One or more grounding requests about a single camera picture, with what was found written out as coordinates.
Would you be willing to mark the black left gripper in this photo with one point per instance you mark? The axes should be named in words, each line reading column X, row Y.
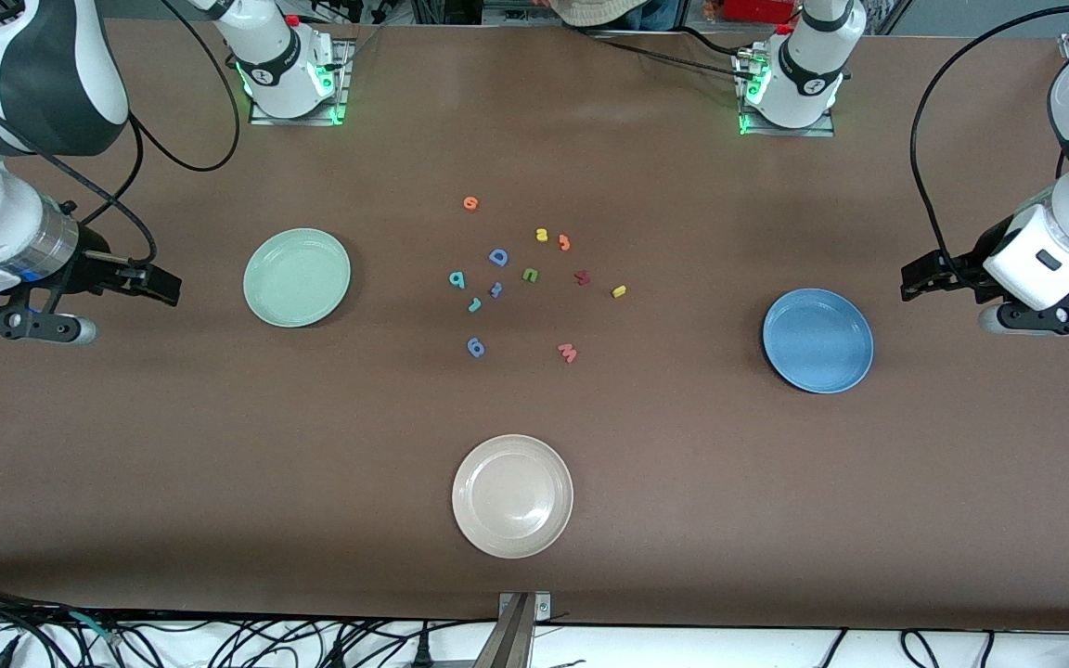
column 987, row 247

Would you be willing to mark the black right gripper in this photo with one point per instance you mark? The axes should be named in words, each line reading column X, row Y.
column 92, row 272

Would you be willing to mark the blue plate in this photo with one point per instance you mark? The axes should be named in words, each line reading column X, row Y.
column 817, row 340

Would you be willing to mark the light green plate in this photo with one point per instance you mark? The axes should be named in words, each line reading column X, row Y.
column 297, row 278

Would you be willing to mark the red box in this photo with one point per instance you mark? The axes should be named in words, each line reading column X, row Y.
column 762, row 9

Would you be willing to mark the blue foam number nine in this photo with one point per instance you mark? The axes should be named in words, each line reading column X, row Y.
column 471, row 350

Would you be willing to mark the blue foam letter D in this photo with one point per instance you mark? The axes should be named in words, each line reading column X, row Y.
column 492, row 258

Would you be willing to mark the pink foam letter W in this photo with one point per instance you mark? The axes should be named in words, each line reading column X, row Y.
column 568, row 353

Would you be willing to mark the beige plate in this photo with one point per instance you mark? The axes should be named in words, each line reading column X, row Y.
column 512, row 496

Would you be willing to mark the person in dark clothes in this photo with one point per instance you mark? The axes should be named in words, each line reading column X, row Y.
column 595, row 11

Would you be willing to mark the black power plug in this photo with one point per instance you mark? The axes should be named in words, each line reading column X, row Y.
column 423, row 649

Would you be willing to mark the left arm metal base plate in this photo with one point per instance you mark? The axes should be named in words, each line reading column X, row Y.
column 822, row 130

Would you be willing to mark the aluminium camera mount profile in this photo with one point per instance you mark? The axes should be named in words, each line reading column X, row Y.
column 511, row 640

